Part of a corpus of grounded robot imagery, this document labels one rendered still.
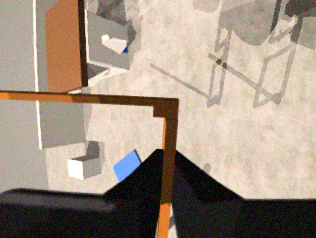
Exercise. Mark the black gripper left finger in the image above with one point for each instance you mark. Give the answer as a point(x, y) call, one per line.
point(130, 209)

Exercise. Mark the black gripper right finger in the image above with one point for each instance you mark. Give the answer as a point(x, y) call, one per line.
point(204, 208)

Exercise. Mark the white post on round base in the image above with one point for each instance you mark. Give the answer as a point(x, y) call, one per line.
point(171, 223)

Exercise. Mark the blue flat rectangular pad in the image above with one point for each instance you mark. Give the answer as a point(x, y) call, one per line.
point(126, 165)

